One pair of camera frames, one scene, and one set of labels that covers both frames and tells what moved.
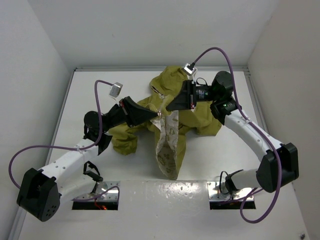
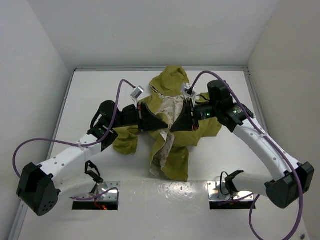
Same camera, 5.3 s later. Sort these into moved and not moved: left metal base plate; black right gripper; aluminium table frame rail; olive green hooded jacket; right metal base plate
Moved: black right gripper; olive green hooded jacket
Not moved: aluminium table frame rail; right metal base plate; left metal base plate
